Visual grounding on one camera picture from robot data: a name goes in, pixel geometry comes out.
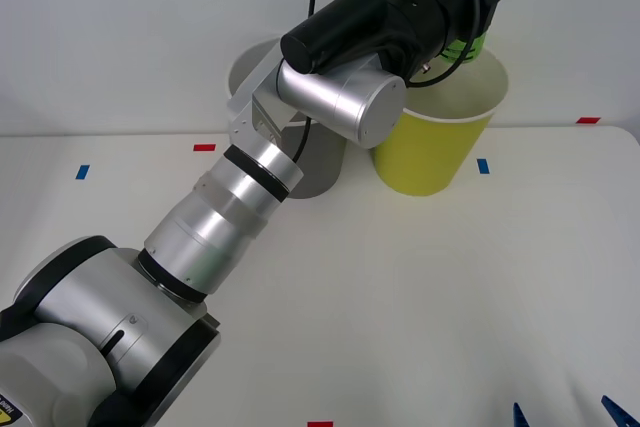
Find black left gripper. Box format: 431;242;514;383
428;0;522;52

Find yellow-green plastic waste bin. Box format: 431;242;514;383
371;49;512;198

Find grey plastic waste bin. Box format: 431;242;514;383
227;36;351;201

